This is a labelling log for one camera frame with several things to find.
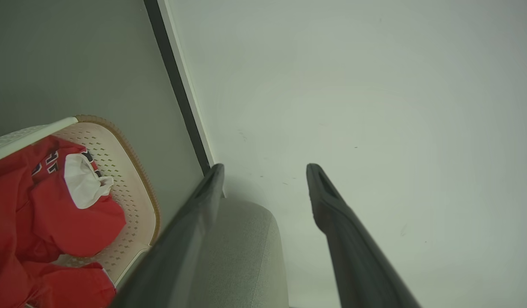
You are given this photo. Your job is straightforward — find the red shorts with white stripes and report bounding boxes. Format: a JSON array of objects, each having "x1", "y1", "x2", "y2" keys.
[{"x1": 23, "y1": 262, "x2": 117, "y2": 308}]

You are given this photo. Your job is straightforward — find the red basketball jersey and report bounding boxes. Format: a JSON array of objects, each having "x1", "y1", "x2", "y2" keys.
[{"x1": 0, "y1": 136, "x2": 127, "y2": 308}]

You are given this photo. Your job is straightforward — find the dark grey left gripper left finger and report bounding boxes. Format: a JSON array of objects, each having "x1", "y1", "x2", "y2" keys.
[{"x1": 110, "y1": 163, "x2": 225, "y2": 308}]

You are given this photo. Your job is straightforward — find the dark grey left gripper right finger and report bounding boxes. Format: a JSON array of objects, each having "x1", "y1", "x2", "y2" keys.
[{"x1": 306, "y1": 163, "x2": 421, "y2": 308}]

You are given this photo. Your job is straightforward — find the black baseboard strip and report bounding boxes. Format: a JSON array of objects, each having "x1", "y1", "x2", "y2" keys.
[{"x1": 144, "y1": 0, "x2": 213, "y2": 175}]

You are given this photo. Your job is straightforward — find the grey fabric sofa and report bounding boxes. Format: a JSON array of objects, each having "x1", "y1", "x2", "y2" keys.
[{"x1": 187, "y1": 198, "x2": 290, "y2": 308}]

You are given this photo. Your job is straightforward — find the cream perforated laundry basket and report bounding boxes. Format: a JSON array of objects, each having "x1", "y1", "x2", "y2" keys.
[{"x1": 0, "y1": 115, "x2": 161, "y2": 308}]

